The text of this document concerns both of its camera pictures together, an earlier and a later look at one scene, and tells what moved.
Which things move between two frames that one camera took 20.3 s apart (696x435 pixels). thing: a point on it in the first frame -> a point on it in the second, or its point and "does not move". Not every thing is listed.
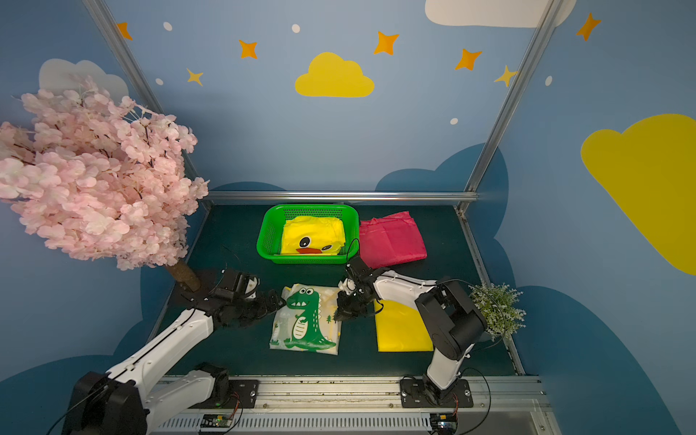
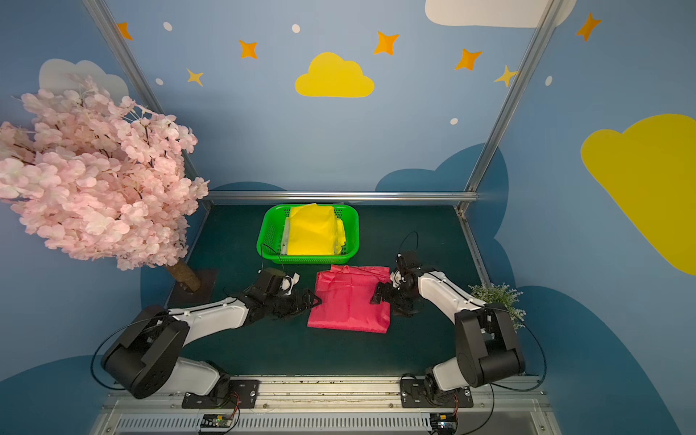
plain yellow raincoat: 400,328 -> 313,230
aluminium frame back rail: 275,196 does not move
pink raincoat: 391,241 -> 345,294
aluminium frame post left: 143,94 does not move
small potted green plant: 497,304 does not move
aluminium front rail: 499,405 does not move
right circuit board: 443,423 does not move
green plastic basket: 270,236 does not move
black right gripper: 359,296 -> 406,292
